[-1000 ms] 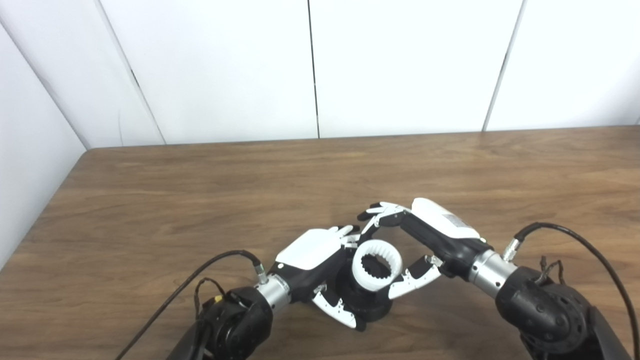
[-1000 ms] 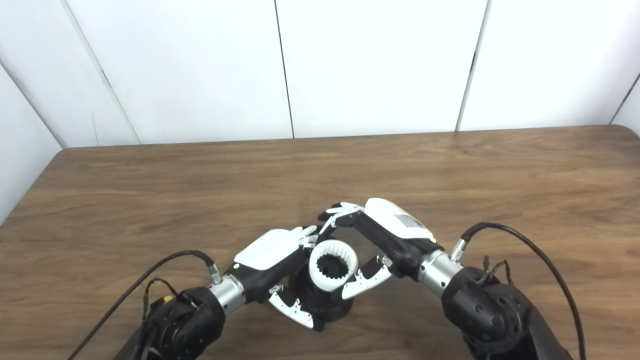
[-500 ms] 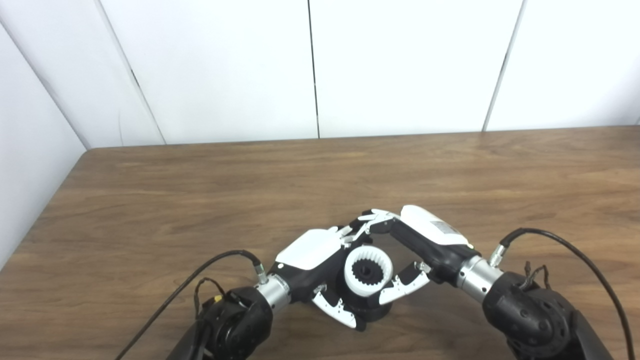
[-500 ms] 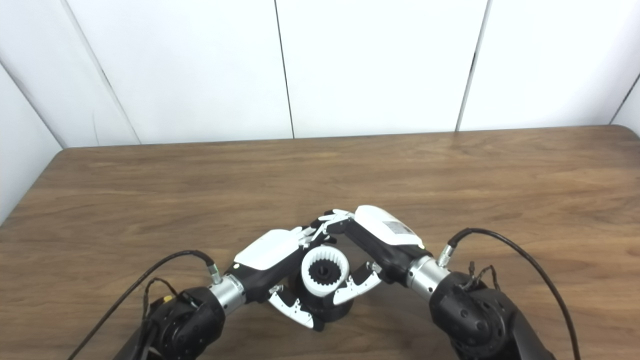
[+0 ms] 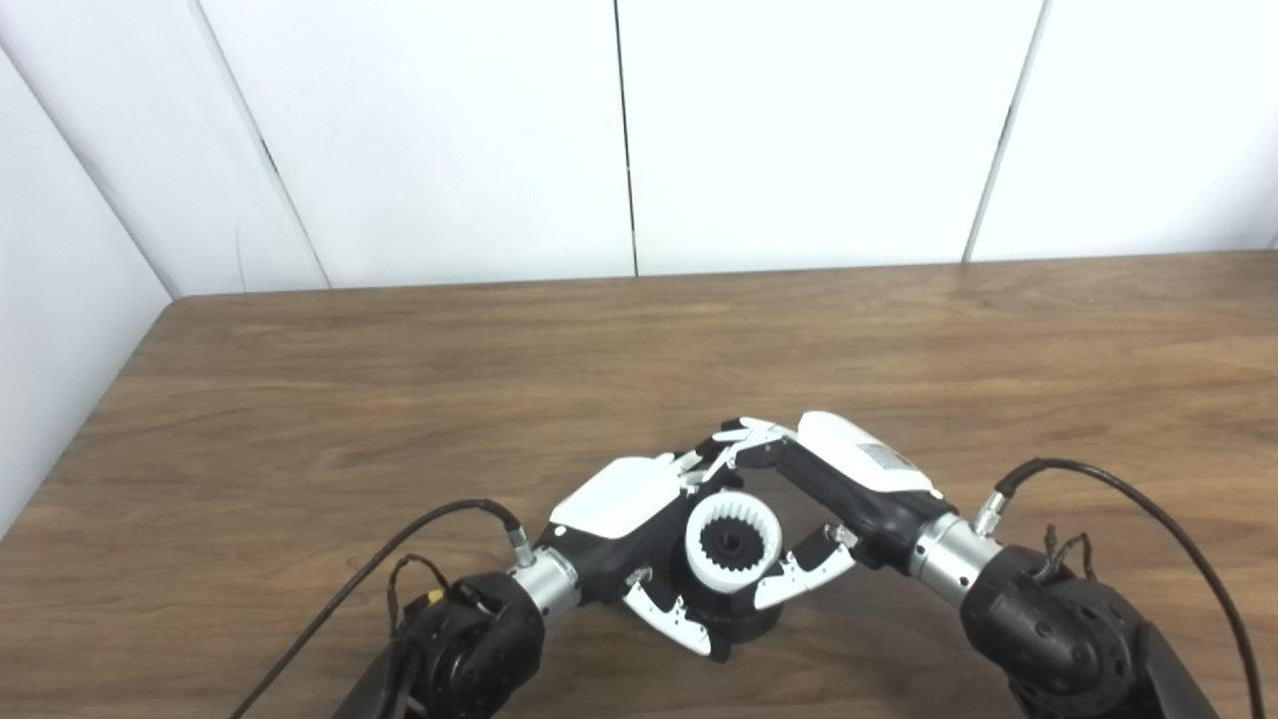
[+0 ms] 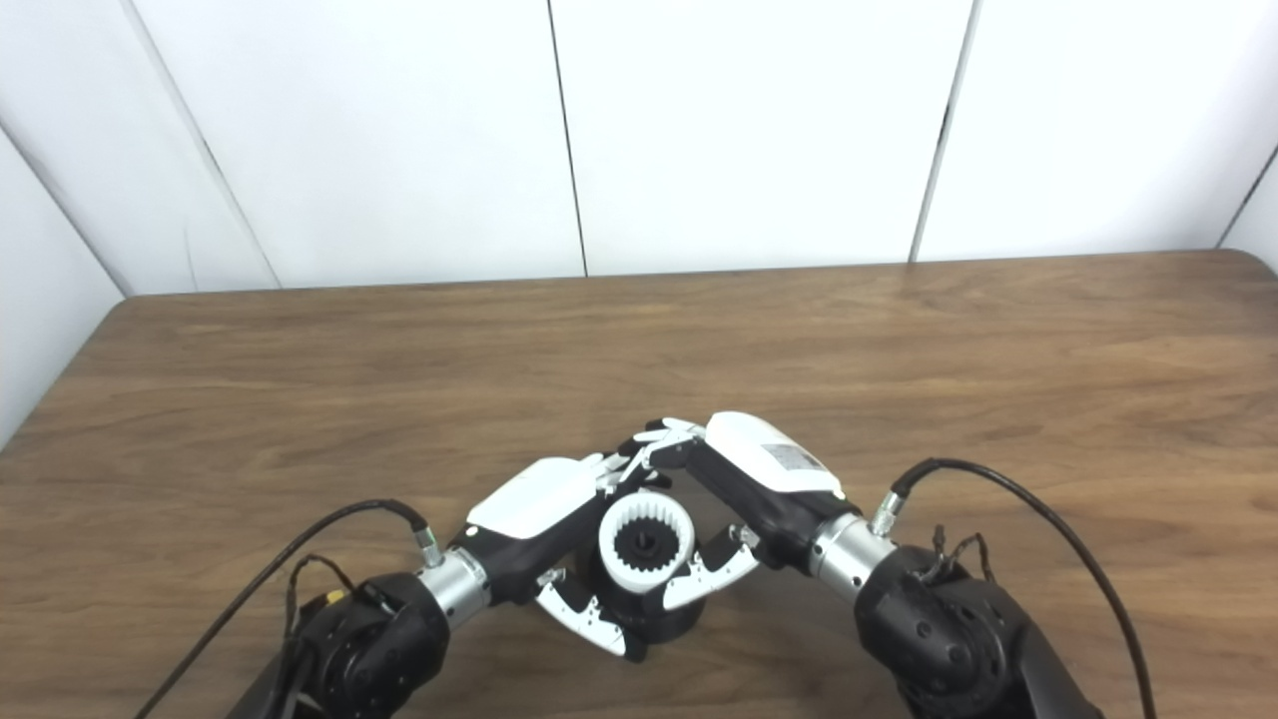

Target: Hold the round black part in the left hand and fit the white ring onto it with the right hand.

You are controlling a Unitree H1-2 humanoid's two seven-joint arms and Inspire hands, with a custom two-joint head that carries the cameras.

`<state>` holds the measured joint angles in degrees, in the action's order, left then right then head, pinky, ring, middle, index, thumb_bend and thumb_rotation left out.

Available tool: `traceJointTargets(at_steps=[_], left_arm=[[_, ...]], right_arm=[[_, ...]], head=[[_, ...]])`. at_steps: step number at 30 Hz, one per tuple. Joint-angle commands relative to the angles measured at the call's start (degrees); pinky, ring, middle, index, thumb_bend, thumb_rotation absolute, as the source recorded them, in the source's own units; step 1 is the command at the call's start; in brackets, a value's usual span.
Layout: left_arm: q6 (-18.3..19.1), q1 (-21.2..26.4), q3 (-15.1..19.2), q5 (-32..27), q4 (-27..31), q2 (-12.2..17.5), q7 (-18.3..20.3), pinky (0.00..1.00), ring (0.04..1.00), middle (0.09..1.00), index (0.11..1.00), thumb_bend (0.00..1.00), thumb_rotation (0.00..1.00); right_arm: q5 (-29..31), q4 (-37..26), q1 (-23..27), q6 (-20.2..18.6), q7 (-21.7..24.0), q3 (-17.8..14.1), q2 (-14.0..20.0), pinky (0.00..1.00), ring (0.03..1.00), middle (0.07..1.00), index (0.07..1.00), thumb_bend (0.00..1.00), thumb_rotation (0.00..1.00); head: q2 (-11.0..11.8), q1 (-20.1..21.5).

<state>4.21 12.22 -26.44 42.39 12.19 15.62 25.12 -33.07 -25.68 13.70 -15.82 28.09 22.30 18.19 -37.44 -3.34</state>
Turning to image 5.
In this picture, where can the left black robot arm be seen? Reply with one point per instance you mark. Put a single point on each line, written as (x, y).
(469, 649)

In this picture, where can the round black part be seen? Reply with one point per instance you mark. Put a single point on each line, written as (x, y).
(747, 621)

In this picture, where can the left white-black robot hand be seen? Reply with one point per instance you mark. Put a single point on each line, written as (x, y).
(619, 499)

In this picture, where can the right white-black robot hand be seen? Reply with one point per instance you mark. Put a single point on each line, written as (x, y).
(859, 469)

